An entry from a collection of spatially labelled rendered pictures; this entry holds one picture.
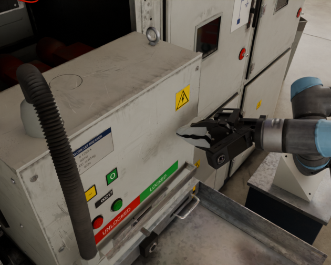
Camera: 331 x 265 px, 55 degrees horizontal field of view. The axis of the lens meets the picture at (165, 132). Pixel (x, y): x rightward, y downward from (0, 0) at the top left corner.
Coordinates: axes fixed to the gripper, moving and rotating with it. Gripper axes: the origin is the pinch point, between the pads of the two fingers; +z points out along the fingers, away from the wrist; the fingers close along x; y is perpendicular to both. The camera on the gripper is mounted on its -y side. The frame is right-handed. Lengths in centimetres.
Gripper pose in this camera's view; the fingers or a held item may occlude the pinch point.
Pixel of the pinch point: (179, 134)
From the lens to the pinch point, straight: 79.7
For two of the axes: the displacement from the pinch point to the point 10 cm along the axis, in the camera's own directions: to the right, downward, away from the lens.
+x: -2.4, -8.1, -5.4
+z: -8.8, -0.6, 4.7
